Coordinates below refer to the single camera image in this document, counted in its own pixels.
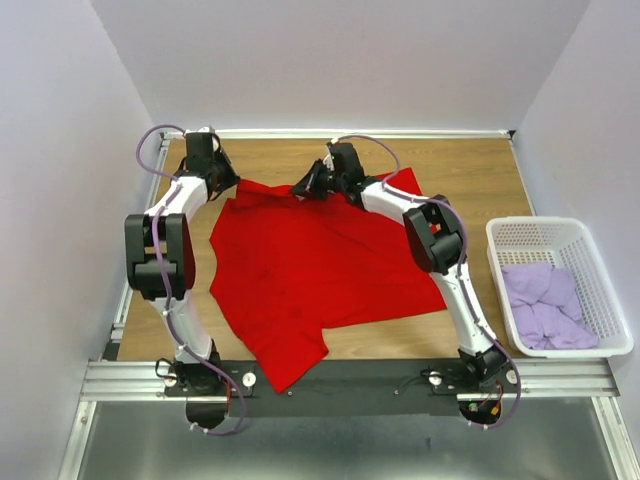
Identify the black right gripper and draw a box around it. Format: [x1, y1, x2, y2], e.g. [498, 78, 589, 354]
[287, 160, 344, 203]

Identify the red t-shirt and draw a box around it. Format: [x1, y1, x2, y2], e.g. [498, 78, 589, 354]
[210, 180, 446, 393]

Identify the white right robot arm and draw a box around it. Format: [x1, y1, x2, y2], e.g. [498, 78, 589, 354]
[290, 160, 509, 392]

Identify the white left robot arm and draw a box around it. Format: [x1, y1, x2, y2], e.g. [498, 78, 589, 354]
[124, 141, 240, 395]

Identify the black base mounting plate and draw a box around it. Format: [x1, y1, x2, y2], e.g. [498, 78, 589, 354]
[156, 358, 516, 418]

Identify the white plastic laundry basket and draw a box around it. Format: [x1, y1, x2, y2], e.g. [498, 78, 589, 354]
[486, 216, 634, 359]

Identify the lavender t-shirt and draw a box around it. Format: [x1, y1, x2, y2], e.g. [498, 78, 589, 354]
[501, 262, 599, 351]

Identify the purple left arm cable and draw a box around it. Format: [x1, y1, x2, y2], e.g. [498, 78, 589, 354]
[136, 124, 249, 437]

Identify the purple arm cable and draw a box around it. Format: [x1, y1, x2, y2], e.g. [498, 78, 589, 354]
[136, 124, 249, 437]
[327, 134, 522, 432]

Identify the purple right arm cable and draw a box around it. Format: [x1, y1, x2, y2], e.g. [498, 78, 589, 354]
[327, 134, 522, 432]

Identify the aluminium frame rail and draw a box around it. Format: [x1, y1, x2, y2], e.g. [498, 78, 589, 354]
[81, 358, 619, 401]

